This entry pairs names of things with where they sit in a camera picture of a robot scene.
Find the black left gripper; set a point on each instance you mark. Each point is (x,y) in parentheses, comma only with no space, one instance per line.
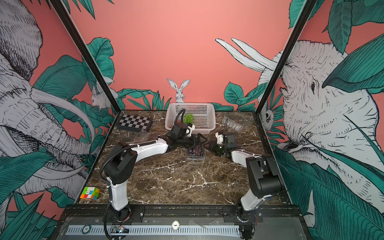
(199,139)

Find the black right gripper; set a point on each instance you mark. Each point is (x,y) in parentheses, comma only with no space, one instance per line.
(214,147)

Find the purple grape bunch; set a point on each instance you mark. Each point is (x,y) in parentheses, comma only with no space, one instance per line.
(196,152)

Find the clear plastic clamshell container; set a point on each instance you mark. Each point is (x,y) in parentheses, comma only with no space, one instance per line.
(195,159)

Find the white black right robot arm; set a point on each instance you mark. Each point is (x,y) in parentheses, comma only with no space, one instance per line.
(263,174)

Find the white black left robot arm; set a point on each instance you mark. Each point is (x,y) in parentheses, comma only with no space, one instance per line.
(119,165)

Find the green grape bunch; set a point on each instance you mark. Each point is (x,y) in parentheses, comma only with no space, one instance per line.
(188,119)

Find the white perforated plastic basket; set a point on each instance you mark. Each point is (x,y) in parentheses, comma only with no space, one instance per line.
(203,113)

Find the clear plastic clamshell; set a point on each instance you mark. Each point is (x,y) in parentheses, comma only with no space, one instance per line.
(231,124)
(143,136)

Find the black white chessboard box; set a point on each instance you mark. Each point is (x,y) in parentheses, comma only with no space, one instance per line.
(134,123)

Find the colourful rubik cube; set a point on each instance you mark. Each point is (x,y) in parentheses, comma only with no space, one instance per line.
(90,193)

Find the black front mounting rail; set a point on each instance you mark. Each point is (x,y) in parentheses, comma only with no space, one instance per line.
(137,213)

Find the white slotted cable duct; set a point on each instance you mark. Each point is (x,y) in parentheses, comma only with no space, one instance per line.
(151,230)

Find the black left frame post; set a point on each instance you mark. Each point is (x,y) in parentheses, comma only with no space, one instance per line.
(64,16)

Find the black frame post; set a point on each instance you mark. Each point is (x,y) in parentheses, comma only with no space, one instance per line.
(299,25)
(64,16)

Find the black right frame post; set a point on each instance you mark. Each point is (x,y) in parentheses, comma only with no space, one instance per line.
(299,25)

